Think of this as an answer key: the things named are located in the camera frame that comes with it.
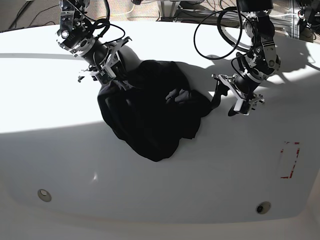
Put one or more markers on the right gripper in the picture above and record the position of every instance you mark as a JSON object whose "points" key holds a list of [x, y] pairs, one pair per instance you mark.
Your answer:
{"points": [[103, 58]]}

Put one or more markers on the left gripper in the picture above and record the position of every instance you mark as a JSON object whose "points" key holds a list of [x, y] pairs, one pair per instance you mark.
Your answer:
{"points": [[246, 83]]}

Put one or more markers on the black t-shirt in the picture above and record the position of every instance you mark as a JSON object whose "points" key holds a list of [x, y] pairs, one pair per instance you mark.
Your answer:
{"points": [[151, 106]]}

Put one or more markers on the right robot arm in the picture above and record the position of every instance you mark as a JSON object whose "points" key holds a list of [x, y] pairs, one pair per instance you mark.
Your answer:
{"points": [[80, 35]]}

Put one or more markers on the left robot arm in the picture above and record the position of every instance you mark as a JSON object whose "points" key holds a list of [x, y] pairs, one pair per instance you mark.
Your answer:
{"points": [[255, 64]]}

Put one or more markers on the red tape rectangle marking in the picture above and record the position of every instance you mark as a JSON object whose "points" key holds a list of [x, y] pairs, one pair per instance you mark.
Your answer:
{"points": [[288, 159]]}

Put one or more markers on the right round table grommet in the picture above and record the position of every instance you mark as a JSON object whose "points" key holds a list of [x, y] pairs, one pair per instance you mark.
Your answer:
{"points": [[263, 208]]}

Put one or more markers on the round table grommet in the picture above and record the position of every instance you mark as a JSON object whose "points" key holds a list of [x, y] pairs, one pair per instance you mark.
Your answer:
{"points": [[263, 208], [44, 195]]}

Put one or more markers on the left round table grommet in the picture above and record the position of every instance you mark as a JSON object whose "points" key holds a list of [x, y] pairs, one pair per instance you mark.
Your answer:
{"points": [[44, 195]]}

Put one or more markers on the aluminium frame stand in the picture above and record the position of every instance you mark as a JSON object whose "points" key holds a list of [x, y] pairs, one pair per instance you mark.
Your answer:
{"points": [[284, 13]]}

